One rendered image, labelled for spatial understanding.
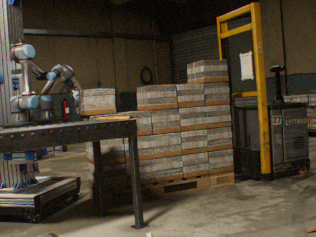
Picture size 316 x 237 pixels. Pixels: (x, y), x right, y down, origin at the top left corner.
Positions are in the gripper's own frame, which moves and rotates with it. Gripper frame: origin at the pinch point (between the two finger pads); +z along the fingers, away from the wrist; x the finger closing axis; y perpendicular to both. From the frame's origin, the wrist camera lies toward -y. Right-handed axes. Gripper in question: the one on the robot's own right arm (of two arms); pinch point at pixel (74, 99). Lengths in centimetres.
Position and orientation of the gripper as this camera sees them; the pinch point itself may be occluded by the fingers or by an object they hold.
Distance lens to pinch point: 379.9
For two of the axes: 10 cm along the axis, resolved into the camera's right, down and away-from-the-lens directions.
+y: 7.7, -5.6, 3.1
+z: 5.2, 8.3, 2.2
